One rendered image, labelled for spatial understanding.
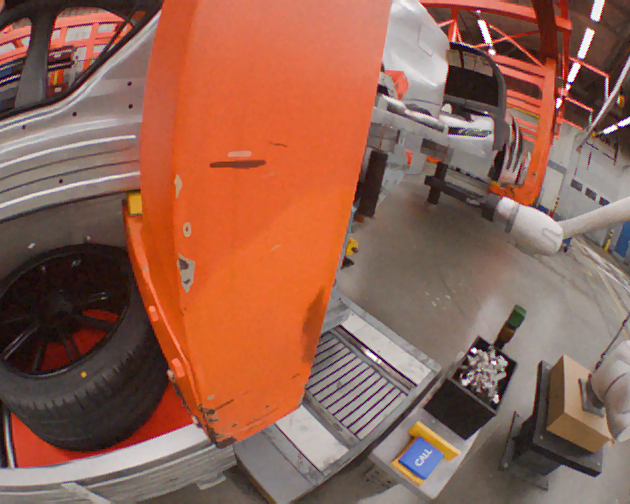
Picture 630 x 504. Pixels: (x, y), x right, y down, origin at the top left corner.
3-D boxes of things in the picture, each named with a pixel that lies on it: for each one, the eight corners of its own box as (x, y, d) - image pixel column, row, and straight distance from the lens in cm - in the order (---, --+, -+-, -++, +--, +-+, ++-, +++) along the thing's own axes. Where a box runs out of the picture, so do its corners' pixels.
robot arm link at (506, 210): (511, 231, 86) (494, 223, 86) (521, 203, 85) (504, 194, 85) (507, 236, 77) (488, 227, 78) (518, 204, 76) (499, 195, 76)
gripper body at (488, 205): (490, 224, 78) (461, 210, 79) (495, 221, 86) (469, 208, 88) (499, 198, 77) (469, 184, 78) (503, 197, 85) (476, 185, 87)
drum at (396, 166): (347, 170, 92) (356, 129, 91) (402, 192, 80) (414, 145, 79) (315, 170, 82) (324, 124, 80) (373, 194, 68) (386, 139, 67)
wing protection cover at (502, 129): (487, 151, 413) (495, 118, 418) (506, 159, 407) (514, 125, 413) (476, 144, 345) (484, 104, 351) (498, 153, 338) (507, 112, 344)
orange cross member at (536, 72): (402, 61, 543) (405, 43, 554) (543, 94, 461) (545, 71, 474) (398, 59, 533) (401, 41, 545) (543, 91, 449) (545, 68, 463)
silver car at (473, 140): (460, 162, 828) (472, 110, 838) (519, 187, 791) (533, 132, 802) (348, 139, 387) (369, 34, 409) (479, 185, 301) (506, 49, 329)
